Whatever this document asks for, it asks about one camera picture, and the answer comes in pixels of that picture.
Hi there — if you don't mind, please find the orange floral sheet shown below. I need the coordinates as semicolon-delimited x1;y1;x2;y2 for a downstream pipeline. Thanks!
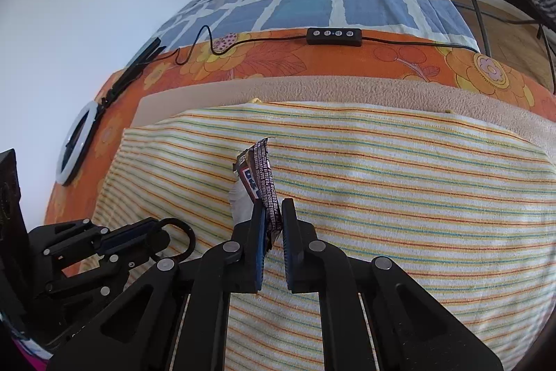
43;30;556;226

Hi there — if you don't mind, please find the dark snack wrapper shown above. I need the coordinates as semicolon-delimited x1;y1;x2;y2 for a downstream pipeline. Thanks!
228;137;284;254

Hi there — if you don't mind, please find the beige fleece blanket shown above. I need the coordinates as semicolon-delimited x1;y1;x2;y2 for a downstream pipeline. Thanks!
132;75;556;163

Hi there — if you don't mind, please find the black rubber ring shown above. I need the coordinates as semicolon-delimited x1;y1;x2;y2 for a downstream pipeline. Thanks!
154;217;195;263

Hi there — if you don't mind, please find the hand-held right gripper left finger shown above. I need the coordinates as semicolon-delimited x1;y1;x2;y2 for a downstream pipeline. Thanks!
46;203;269;371

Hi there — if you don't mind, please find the black inline controller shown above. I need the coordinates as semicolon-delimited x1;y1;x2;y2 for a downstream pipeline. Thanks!
306;27;363;47

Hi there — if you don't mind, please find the pink cloth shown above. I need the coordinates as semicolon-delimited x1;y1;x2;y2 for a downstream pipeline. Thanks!
11;334;53;365

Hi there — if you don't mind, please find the striped clothing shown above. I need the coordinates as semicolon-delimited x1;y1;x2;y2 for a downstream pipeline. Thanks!
521;0;556;28

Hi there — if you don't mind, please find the striped towel blanket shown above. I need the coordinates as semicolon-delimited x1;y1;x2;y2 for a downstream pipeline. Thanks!
80;102;556;371

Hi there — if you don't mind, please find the black cable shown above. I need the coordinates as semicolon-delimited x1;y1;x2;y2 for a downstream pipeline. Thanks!
174;24;483;66

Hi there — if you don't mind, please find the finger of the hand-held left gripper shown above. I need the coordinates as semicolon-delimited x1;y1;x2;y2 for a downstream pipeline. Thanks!
43;229;171;299
28;218;158;258

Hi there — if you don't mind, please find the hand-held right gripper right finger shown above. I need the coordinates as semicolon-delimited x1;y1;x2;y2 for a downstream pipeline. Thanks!
281;198;505;371

